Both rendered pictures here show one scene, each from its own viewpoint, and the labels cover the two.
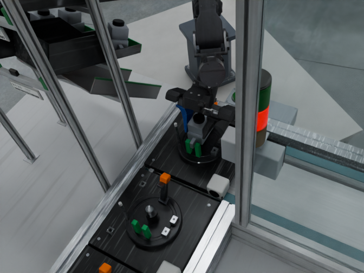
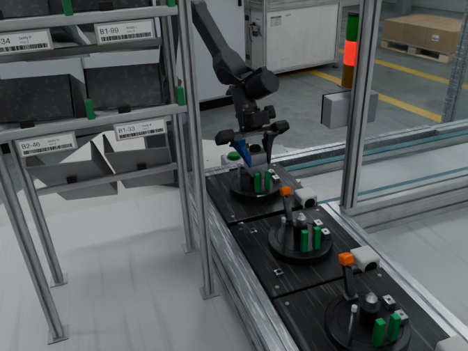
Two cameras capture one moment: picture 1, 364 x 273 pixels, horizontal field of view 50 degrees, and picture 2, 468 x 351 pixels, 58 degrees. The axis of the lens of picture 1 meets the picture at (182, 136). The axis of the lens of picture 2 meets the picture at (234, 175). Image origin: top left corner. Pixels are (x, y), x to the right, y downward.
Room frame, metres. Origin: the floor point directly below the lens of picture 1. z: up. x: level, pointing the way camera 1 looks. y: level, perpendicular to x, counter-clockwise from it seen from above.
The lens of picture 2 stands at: (0.14, 0.78, 1.56)
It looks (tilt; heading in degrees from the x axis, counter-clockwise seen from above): 29 degrees down; 304
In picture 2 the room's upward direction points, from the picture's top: 3 degrees counter-clockwise
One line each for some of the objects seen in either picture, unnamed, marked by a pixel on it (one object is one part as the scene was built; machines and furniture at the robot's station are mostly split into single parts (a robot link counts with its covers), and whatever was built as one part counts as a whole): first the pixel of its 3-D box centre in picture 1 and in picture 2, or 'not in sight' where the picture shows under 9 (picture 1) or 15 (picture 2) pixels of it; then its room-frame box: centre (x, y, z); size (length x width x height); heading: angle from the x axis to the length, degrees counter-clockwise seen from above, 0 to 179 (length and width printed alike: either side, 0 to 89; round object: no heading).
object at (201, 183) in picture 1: (202, 147); (255, 191); (0.64, -0.05, 0.96); 0.24 x 0.24 x 0.02; 53
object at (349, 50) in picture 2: not in sight; (356, 51); (0.43, -0.13, 1.33); 0.05 x 0.05 x 0.05
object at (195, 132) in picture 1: (197, 128); (256, 160); (0.63, -0.04, 1.06); 0.08 x 0.04 x 0.07; 143
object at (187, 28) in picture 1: (209, 53); (168, 148); (1.02, -0.14, 0.96); 0.15 x 0.15 x 0.20; 16
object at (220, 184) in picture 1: (218, 186); (305, 198); (0.50, -0.07, 0.97); 0.05 x 0.05 x 0.04; 53
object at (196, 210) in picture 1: (151, 214); (300, 228); (0.43, 0.10, 1.01); 0.24 x 0.24 x 0.13; 53
